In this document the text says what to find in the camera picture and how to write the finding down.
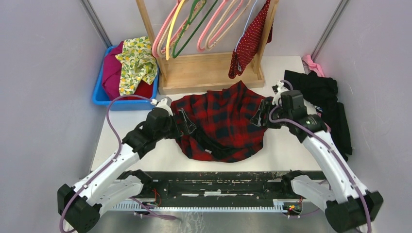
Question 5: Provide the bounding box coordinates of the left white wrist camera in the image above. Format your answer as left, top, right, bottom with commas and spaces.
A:
155, 97, 173, 116

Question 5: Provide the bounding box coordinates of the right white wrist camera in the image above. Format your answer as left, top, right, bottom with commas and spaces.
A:
272, 80, 293, 105

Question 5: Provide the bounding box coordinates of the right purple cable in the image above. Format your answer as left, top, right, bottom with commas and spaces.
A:
269, 80, 373, 233

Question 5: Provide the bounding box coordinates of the lemon print garment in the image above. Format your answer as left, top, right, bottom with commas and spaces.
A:
115, 36, 158, 96

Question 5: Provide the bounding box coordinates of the pink garment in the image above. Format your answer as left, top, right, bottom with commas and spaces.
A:
302, 54, 332, 133

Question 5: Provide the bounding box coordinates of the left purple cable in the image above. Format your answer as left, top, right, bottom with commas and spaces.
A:
59, 94, 179, 233

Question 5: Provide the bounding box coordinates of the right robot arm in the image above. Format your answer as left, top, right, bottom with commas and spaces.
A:
250, 90, 383, 233

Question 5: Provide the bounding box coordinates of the red black plaid garment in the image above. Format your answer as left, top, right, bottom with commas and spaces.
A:
171, 81, 266, 163

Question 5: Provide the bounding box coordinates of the pink hanger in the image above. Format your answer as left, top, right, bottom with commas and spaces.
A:
196, 0, 245, 53
152, 0, 189, 58

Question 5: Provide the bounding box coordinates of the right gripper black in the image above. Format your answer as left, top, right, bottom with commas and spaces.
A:
250, 98, 292, 129

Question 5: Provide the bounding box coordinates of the light blue wire hanger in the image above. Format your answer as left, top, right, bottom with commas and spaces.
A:
234, 0, 258, 52

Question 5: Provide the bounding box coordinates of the wooden hanger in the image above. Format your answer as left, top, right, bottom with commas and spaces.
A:
205, 0, 253, 51

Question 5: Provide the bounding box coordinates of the white cable duct strip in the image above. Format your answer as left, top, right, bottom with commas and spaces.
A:
109, 200, 287, 213

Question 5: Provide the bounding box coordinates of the green hanger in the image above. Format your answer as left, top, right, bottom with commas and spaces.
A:
172, 0, 220, 60

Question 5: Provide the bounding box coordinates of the wooden hanger rack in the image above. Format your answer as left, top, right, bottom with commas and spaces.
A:
137, 0, 278, 95

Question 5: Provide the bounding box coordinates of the pink hanger right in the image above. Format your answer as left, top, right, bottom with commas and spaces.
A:
196, 0, 245, 53

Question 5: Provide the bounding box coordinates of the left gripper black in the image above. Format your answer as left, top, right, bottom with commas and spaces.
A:
155, 108, 195, 141

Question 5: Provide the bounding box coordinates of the magenta garment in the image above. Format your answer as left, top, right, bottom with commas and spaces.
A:
102, 41, 124, 100

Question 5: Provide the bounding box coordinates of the pink hanger left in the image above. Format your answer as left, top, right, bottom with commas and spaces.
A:
152, 0, 189, 58

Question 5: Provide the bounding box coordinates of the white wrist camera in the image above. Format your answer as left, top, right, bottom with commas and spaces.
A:
155, 97, 173, 116
272, 80, 293, 105

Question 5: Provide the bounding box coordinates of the purple cable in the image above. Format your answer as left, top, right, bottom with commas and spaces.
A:
269, 80, 373, 233
59, 94, 179, 233

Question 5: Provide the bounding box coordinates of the red polka dot skirt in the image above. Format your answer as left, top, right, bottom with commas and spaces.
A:
228, 0, 271, 79

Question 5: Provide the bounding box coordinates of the yellow hanger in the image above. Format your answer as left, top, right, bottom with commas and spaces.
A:
165, 0, 187, 61

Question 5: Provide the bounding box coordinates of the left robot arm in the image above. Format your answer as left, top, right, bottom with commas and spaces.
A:
57, 107, 196, 233

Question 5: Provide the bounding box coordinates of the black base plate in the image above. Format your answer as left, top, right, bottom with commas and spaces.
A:
134, 171, 300, 208

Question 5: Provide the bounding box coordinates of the blue plastic bin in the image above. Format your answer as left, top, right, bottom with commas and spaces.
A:
92, 62, 160, 111

